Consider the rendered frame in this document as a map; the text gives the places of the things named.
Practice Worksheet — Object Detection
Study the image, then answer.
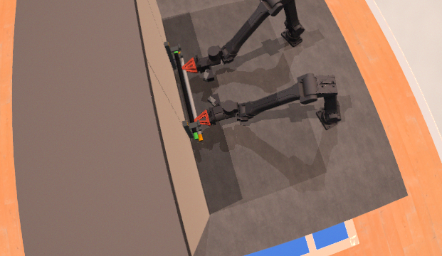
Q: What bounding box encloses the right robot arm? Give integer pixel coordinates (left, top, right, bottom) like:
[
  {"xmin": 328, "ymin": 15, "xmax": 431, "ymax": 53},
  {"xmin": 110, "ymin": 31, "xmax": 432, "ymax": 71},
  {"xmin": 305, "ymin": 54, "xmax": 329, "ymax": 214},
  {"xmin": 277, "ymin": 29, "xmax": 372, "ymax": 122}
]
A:
[{"xmin": 200, "ymin": 0, "xmax": 305, "ymax": 82}]

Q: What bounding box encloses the black metal bar with green ends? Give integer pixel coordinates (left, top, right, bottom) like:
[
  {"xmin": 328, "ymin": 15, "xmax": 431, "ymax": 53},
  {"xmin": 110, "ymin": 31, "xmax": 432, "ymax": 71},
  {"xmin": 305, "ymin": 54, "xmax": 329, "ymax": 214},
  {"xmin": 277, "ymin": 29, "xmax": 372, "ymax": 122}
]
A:
[{"xmin": 174, "ymin": 51, "xmax": 199, "ymax": 140}]

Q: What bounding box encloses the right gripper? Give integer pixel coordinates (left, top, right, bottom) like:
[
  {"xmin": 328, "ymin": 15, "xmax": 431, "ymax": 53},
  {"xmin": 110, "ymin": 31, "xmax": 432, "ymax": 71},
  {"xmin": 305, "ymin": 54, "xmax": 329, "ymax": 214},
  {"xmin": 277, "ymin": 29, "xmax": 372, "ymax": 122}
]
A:
[{"xmin": 181, "ymin": 55, "xmax": 209, "ymax": 73}]

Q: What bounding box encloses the grey metal bar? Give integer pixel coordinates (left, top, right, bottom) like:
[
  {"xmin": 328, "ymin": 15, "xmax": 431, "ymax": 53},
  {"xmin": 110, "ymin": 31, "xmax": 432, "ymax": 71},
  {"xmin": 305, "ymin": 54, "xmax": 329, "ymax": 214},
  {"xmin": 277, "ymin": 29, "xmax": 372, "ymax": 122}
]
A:
[{"xmin": 180, "ymin": 58, "xmax": 203, "ymax": 142}]

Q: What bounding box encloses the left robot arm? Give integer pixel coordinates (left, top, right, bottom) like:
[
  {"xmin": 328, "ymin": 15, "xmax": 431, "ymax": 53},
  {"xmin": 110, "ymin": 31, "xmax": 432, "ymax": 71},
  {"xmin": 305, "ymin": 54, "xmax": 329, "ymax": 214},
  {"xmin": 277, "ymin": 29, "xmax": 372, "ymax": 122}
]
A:
[{"xmin": 207, "ymin": 73, "xmax": 341, "ymax": 130}]

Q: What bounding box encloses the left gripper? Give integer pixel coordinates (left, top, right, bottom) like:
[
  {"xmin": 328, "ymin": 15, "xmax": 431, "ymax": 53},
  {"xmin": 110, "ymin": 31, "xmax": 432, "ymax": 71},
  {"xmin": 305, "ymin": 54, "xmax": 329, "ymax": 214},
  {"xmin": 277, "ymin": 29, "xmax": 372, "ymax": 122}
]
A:
[{"xmin": 194, "ymin": 107, "xmax": 226, "ymax": 126}]

